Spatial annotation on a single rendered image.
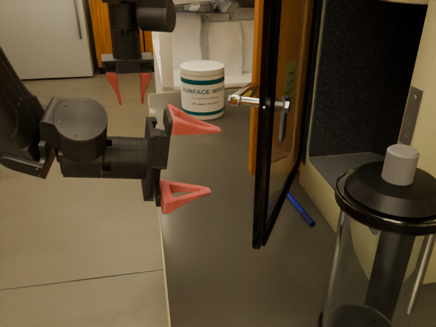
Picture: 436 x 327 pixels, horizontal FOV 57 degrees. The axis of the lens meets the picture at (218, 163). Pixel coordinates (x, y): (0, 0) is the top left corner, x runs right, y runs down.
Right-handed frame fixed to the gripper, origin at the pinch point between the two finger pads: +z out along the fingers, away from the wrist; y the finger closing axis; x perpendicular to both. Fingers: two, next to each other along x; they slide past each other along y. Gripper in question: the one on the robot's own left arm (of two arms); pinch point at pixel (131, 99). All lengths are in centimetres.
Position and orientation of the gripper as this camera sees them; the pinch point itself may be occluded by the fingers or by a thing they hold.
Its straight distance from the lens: 88.5
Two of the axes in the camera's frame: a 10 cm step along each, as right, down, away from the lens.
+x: -2.4, -4.5, 8.6
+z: -0.1, 8.9, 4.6
